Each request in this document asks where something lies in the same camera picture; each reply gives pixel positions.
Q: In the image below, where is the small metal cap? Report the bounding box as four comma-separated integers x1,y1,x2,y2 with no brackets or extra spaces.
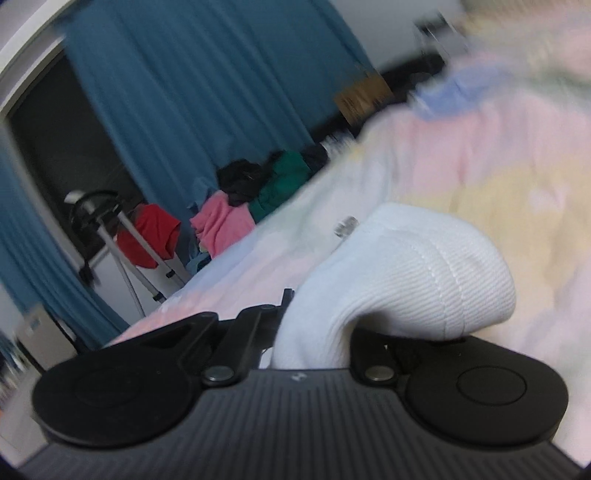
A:
333,215,360,238

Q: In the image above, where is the silver folding stand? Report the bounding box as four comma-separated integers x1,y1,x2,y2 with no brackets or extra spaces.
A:
68,188,191,320

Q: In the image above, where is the green garment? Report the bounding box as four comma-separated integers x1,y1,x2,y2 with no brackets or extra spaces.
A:
249,151,315,223

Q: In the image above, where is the pastel tie-dye blanket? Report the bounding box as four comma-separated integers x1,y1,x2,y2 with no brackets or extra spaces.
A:
104,0,591,467

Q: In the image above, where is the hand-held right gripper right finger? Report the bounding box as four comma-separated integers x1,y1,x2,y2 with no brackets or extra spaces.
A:
350,328,432,385

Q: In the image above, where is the pink garment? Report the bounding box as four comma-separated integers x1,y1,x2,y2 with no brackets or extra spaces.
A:
189,193,257,259

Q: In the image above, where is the black garment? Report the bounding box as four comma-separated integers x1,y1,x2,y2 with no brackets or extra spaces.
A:
216,159,271,208

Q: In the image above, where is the light blue cloth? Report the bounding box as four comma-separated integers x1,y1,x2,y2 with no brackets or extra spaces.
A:
185,251,214,277

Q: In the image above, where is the blue curtain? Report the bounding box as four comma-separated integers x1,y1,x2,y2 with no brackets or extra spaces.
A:
0,150,131,352
62,0,385,232

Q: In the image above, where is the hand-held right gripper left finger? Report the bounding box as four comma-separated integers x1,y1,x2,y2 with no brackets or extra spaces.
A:
135,289,296,387

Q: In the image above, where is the white ribbed garment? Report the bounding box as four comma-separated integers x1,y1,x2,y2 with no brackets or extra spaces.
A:
271,202,516,370

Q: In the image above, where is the red garment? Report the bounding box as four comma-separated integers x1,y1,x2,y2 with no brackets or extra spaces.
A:
116,203,182,269

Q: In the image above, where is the brown cardboard box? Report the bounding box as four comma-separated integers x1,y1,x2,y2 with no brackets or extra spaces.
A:
333,74,396,127

